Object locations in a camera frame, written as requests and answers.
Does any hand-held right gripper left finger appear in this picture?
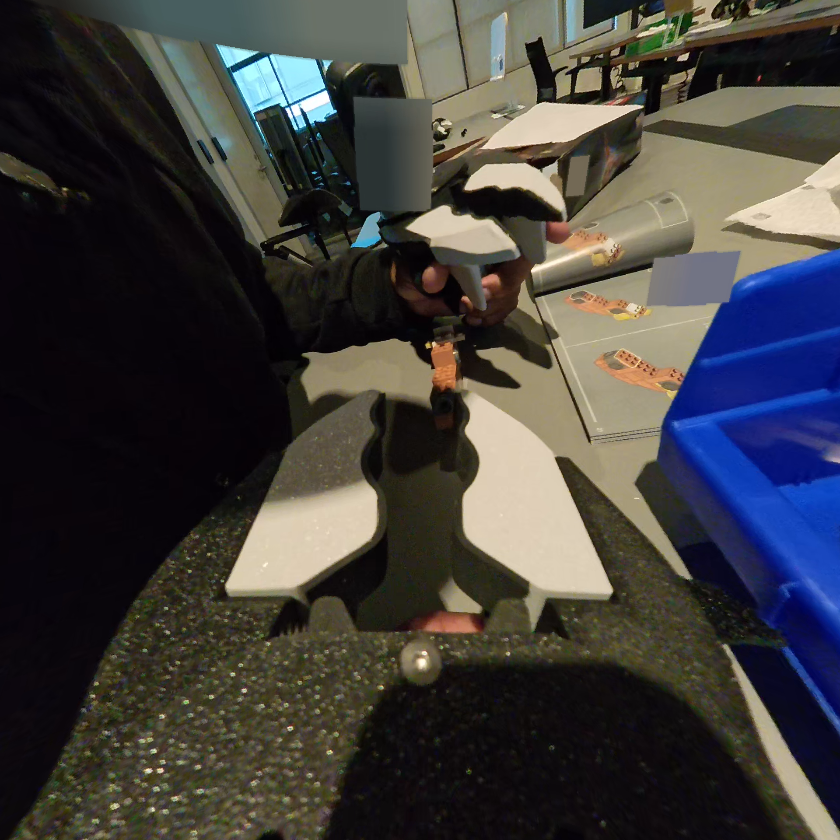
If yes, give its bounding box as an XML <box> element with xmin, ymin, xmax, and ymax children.
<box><xmin>224</xmin><ymin>390</ymin><xmax>389</xmax><ymax>631</ymax></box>

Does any person's right hand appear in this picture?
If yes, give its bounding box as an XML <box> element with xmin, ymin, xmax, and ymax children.
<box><xmin>402</xmin><ymin>612</ymin><xmax>487</xmax><ymax>634</ymax></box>

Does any person's left hand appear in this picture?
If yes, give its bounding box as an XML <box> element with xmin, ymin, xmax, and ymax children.
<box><xmin>392</xmin><ymin>222</ymin><xmax>572</xmax><ymax>328</ymax></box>

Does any large blue plastic bin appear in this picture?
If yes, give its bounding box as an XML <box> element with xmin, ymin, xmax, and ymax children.
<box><xmin>658</xmin><ymin>249</ymin><xmax>840</xmax><ymax>726</ymax></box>

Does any orange toy brick model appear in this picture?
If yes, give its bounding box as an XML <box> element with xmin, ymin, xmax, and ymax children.
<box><xmin>430</xmin><ymin>319</ymin><xmax>469</xmax><ymax>432</ymax></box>

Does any person's left forearm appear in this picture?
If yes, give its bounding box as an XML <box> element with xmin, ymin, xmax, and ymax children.
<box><xmin>262</xmin><ymin>246</ymin><xmax>404</xmax><ymax>358</ymax></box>

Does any black office chair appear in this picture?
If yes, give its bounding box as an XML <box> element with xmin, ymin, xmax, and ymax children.
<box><xmin>525</xmin><ymin>36</ymin><xmax>599</xmax><ymax>105</ymax></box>
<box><xmin>259</xmin><ymin>188</ymin><xmax>358</xmax><ymax>266</ymax></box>

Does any long background wooden table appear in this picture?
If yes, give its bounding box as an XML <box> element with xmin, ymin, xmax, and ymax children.
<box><xmin>567</xmin><ymin>0</ymin><xmax>840</xmax><ymax>116</ymax></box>

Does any grey desk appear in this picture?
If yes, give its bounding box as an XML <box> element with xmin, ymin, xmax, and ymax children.
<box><xmin>282</xmin><ymin>85</ymin><xmax>840</xmax><ymax>840</ymax></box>

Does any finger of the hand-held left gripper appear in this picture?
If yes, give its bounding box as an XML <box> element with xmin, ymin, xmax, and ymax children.
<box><xmin>461</xmin><ymin>163</ymin><xmax>569</xmax><ymax>223</ymax></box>
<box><xmin>403</xmin><ymin>205</ymin><xmax>525</xmax><ymax>265</ymax></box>

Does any green box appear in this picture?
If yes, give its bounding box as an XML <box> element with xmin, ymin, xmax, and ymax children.
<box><xmin>623</xmin><ymin>12</ymin><xmax>697</xmax><ymax>59</ymax></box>

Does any toy set cardboard box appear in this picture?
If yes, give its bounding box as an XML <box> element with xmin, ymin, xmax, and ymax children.
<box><xmin>430</xmin><ymin>101</ymin><xmax>645</xmax><ymax>221</ymax></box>

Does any grey instruction booklet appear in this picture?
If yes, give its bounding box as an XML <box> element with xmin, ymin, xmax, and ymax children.
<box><xmin>528</xmin><ymin>190</ymin><xmax>732</xmax><ymax>445</ymax></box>

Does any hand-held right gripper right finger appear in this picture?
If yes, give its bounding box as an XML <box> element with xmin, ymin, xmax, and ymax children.
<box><xmin>453</xmin><ymin>392</ymin><xmax>615</xmax><ymax>631</ymax></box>

